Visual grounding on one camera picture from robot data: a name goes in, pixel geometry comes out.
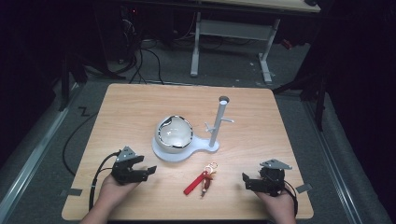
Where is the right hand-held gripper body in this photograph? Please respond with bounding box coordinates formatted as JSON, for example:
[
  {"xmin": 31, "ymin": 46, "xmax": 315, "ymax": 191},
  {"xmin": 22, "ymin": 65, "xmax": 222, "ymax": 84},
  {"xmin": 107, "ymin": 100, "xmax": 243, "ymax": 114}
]
[{"xmin": 259, "ymin": 158, "xmax": 293, "ymax": 198}]

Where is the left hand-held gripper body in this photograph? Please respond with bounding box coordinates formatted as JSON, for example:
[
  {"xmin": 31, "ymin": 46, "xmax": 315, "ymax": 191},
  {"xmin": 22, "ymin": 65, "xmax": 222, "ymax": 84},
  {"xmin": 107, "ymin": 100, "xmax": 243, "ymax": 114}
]
[{"xmin": 110, "ymin": 146, "xmax": 142, "ymax": 186}]

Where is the red keychain with figurine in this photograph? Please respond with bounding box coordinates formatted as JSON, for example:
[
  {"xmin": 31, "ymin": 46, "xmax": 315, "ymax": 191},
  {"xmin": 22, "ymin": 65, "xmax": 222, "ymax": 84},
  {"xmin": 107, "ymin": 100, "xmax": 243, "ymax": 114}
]
[{"xmin": 182, "ymin": 161, "xmax": 219, "ymax": 199}]

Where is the person's left hand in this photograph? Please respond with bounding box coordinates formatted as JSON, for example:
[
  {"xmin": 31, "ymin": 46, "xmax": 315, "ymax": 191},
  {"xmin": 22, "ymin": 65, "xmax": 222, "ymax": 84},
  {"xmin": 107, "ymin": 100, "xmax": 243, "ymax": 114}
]
[{"xmin": 97, "ymin": 173, "xmax": 140, "ymax": 213}]

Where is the person's right hand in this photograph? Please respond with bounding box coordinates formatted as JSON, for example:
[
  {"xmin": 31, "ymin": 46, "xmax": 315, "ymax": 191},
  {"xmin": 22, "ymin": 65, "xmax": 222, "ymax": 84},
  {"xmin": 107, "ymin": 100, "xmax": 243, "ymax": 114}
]
[{"xmin": 254, "ymin": 189, "xmax": 297, "ymax": 224}]

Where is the grey tape piece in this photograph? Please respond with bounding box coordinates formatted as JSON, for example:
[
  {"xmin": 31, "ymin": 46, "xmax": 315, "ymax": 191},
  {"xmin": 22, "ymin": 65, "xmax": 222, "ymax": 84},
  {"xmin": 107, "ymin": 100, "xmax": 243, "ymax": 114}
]
[
  {"xmin": 60, "ymin": 188, "xmax": 84, "ymax": 198},
  {"xmin": 294, "ymin": 183, "xmax": 314, "ymax": 194}
]

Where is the white bowl with black rim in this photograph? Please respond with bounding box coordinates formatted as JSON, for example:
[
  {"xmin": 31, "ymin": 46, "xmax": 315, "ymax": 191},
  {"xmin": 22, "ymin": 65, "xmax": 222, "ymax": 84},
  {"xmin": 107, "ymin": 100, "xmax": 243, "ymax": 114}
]
[{"xmin": 154, "ymin": 114, "xmax": 194, "ymax": 155}]

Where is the white hook stand with base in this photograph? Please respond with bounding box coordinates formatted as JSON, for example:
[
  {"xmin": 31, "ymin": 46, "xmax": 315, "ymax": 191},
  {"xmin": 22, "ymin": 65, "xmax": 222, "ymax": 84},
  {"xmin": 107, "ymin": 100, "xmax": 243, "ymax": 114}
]
[{"xmin": 151, "ymin": 95, "xmax": 235, "ymax": 163}]

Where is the black stand leg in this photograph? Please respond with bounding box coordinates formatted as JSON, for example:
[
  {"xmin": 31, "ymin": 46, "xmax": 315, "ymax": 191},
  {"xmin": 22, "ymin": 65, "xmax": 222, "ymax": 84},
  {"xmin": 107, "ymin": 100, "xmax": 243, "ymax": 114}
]
[
  {"xmin": 57, "ymin": 52, "xmax": 89, "ymax": 112},
  {"xmin": 272, "ymin": 69, "xmax": 328, "ymax": 133}
]

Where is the dark computer tower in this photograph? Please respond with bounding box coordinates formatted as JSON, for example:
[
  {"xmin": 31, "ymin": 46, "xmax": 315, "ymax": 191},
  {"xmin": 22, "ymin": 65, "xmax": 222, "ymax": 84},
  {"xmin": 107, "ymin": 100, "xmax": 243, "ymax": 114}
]
[{"xmin": 106, "ymin": 4, "xmax": 139, "ymax": 64}]

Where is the white-framed desk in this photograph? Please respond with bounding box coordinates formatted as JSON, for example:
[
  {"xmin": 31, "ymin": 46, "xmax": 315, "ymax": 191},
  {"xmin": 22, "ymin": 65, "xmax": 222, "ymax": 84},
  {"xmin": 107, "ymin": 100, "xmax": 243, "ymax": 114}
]
[{"xmin": 190, "ymin": 0, "xmax": 321, "ymax": 84}]

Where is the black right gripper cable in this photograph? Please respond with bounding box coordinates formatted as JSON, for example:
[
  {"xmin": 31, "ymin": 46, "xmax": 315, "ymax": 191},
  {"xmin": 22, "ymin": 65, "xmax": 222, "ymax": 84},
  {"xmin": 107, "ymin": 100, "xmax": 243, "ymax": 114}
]
[{"xmin": 282, "ymin": 180, "xmax": 300, "ymax": 217}]

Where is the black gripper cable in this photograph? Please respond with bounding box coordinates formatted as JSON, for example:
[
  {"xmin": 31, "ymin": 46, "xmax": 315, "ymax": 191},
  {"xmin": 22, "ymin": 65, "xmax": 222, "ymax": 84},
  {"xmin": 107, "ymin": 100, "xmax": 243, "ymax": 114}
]
[
  {"xmin": 88, "ymin": 150, "xmax": 121, "ymax": 213},
  {"xmin": 282, "ymin": 180, "xmax": 300, "ymax": 217}
]

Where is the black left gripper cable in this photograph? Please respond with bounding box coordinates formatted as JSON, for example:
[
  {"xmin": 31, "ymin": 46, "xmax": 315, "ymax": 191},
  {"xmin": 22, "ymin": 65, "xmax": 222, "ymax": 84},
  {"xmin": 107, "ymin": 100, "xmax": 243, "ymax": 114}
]
[{"xmin": 88, "ymin": 150, "xmax": 121, "ymax": 213}]

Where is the black floor cable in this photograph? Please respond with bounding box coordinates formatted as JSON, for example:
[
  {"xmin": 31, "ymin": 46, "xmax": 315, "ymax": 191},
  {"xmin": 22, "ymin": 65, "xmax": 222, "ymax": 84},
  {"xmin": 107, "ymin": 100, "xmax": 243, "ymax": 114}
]
[{"xmin": 62, "ymin": 112, "xmax": 98, "ymax": 177}]

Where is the metal floor rail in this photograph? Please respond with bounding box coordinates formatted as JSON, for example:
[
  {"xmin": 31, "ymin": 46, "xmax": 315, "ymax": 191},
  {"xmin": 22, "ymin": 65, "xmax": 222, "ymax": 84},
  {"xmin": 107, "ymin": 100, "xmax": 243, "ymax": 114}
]
[
  {"xmin": 303, "ymin": 99, "xmax": 365, "ymax": 224},
  {"xmin": 0, "ymin": 82, "xmax": 82, "ymax": 217}
]

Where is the bundle of black cables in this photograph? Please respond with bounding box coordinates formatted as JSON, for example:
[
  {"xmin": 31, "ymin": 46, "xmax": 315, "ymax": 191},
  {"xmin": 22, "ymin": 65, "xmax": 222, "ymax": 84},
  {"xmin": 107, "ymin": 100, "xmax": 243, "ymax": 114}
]
[{"xmin": 116, "ymin": 38, "xmax": 165, "ymax": 86}]

